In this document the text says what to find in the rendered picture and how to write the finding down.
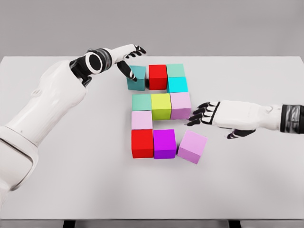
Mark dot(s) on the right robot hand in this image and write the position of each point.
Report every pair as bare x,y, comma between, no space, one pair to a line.
232,114

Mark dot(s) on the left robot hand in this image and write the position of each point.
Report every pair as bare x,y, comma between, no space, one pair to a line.
123,52

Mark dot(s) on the dark teal cube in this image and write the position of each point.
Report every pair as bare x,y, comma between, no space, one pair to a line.
140,78

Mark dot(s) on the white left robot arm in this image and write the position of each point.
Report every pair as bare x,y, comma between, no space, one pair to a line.
50,95

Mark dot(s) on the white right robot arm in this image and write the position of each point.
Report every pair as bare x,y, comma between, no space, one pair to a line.
270,116

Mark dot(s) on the red cube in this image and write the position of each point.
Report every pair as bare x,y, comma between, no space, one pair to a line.
142,143
157,76

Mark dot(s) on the lilac cube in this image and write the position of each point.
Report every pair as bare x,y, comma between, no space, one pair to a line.
181,105
192,146

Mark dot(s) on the sea green cube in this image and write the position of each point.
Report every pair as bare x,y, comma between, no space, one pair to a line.
141,102
175,70

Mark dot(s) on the cyan cube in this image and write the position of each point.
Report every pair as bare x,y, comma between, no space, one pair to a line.
177,84

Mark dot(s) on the yellow-green cube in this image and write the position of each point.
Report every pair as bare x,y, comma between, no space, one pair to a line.
161,106

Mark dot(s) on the pale pink cube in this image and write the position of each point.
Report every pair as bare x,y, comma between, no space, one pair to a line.
141,120

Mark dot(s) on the purple cube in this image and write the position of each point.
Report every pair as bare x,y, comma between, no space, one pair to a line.
164,143

